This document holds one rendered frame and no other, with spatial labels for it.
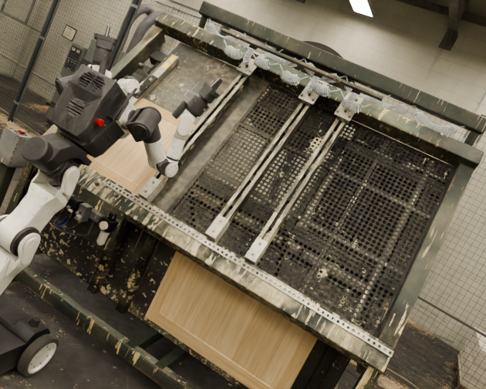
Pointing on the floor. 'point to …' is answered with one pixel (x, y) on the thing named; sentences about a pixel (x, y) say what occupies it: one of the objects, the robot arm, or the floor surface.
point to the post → (4, 177)
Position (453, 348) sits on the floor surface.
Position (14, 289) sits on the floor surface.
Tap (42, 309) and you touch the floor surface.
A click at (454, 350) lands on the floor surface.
